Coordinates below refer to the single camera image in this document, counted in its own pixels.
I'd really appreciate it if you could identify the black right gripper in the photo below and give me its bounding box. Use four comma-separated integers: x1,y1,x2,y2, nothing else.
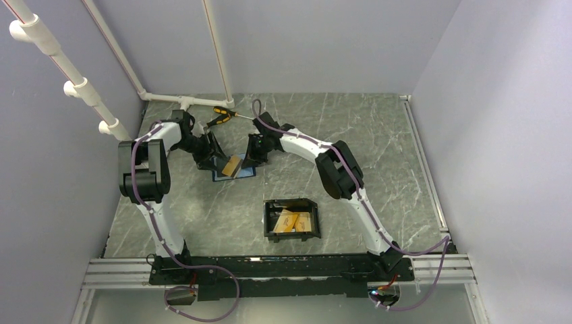
241,135,271,170

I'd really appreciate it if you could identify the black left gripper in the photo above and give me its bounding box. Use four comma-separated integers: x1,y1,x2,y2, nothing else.
173,132,229,171

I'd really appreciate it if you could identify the blue leather card holder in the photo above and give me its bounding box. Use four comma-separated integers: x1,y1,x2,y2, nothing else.
211,153,256,182

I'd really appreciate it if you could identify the black plastic card tray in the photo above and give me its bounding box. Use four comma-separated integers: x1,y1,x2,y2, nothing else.
262,198,322,243

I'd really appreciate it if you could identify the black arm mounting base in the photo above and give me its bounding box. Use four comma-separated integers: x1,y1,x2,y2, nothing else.
149,253,415,301

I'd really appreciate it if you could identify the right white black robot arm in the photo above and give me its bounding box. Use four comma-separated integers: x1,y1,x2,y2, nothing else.
242,112,403,280

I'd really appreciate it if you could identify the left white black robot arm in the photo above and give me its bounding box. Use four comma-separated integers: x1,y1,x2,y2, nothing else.
118,109,228,284

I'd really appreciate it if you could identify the yellow black screwdriver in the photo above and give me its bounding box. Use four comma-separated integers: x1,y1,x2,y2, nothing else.
212,106,252,120
204,114,231,131

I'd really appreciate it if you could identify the aluminium rail frame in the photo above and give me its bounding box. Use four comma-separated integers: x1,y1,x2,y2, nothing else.
82,99,475,311

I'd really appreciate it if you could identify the white pvc pipe frame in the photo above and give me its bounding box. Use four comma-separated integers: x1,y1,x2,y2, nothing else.
3,1,235,140

